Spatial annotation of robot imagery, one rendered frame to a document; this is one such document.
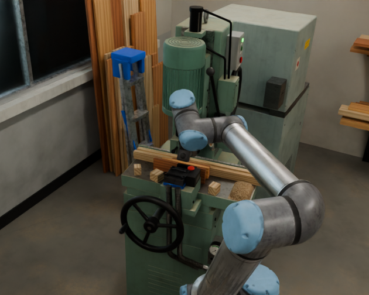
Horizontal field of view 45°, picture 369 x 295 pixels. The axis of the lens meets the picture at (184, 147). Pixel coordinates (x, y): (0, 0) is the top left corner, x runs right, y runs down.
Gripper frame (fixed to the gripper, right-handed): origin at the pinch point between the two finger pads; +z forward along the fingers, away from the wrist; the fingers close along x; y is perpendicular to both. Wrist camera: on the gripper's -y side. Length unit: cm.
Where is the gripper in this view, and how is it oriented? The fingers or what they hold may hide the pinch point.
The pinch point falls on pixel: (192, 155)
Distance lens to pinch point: 184.1
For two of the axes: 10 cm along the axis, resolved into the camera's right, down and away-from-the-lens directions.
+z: 1.4, 5.4, 8.3
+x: -9.3, -2.1, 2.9
